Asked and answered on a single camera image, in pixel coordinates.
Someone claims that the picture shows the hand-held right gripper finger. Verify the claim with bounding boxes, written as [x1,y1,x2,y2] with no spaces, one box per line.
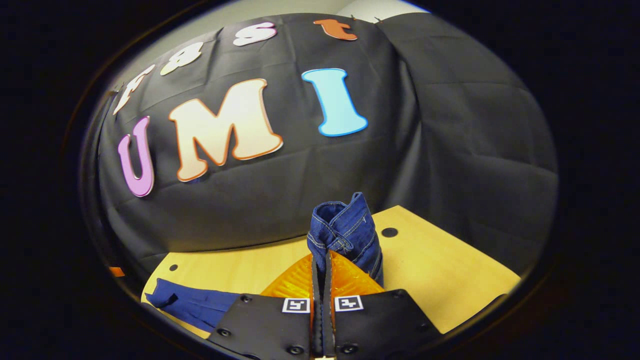
[325,250,443,357]
[207,252,323,358]

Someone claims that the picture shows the blue denim jeans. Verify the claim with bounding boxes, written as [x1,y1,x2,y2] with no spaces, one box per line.
[145,192,385,333]

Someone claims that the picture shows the black backdrop cloth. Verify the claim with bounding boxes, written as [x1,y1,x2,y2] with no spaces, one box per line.
[82,12,558,301]

